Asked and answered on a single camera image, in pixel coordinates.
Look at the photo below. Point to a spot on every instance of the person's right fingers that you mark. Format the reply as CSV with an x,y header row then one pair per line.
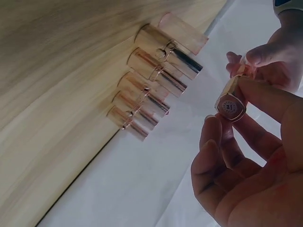
x,y
213,151

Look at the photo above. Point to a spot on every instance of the gold lipstick tube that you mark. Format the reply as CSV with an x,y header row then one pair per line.
x,y
163,73
175,53
132,125
139,111
230,106
146,94

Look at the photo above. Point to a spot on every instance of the clear pink lipstick cap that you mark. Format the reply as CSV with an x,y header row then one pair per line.
x,y
247,69
182,33

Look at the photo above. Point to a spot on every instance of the person's left hand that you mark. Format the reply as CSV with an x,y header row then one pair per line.
x,y
286,54

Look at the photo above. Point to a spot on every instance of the person's right hand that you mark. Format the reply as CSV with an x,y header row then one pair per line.
x,y
260,189

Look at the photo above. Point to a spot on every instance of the person's right thumb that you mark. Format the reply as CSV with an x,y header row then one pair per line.
x,y
272,106

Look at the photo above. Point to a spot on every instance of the person's left thumb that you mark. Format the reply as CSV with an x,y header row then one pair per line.
x,y
262,54

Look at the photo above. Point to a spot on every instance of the person's left fingers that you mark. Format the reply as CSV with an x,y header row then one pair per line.
x,y
274,79

